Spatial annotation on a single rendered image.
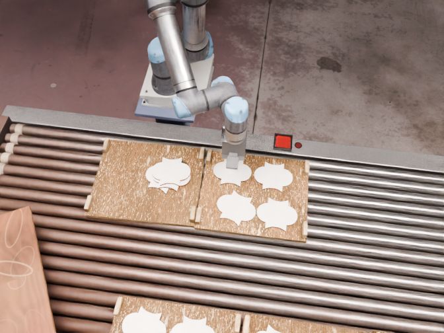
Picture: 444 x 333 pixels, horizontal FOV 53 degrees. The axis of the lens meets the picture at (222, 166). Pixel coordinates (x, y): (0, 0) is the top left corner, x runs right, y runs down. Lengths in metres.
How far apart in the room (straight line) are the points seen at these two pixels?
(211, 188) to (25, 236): 0.67
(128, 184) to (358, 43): 2.56
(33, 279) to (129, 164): 0.56
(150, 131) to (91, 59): 1.79
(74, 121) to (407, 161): 1.40
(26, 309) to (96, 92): 2.13
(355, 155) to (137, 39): 2.29
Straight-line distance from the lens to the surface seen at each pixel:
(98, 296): 1.61
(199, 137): 1.88
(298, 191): 1.74
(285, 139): 1.88
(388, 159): 1.96
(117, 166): 1.81
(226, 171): 1.75
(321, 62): 3.60
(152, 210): 1.69
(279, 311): 1.58
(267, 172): 1.76
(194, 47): 1.85
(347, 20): 4.03
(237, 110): 1.42
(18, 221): 1.67
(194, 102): 1.48
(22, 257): 1.61
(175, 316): 1.54
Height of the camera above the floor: 2.42
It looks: 57 degrees down
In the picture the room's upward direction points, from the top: 2 degrees clockwise
